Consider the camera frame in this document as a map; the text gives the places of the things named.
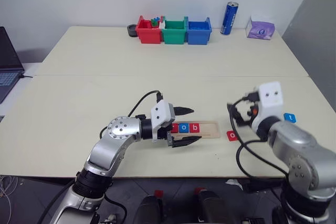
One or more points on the dark rounded shape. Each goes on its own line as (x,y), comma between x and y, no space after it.
(148,211)
(210,208)

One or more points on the wooden letter tray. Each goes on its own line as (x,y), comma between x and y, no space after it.
(208,129)

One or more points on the white side desk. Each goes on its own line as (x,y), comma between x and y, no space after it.
(34,68)

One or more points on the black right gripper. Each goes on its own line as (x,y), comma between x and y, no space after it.
(253,115)

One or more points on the red plastic bin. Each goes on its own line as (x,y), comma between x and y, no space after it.
(149,36)

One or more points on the red letter tile b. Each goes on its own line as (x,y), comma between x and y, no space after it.
(195,127)

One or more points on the dark laptop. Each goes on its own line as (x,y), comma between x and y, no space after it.
(6,56)

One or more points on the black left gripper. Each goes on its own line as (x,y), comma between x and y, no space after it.
(169,141)

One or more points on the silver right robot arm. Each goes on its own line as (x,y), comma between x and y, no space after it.
(294,140)

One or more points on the white and red toy piece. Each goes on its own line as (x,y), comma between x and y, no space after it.
(162,22)

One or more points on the green plastic bin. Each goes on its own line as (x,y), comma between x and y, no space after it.
(173,36)

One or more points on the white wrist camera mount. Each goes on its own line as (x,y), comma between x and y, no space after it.
(270,98)
(160,112)

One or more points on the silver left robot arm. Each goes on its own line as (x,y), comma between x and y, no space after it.
(118,129)

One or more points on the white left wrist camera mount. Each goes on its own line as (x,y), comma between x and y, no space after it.
(160,112)

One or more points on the red square patch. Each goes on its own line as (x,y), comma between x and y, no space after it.
(158,193)
(199,190)

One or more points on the black round holder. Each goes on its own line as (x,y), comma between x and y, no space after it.
(131,31)

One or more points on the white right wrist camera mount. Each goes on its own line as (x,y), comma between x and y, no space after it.
(270,98)

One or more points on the purple tissue box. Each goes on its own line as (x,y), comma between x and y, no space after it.
(260,31)

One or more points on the blue drink can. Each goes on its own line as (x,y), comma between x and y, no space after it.
(229,19)

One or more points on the blue plastic bin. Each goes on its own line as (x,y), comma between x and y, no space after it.
(198,37)

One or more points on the blue letter tile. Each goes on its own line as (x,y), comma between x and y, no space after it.
(290,118)
(184,127)

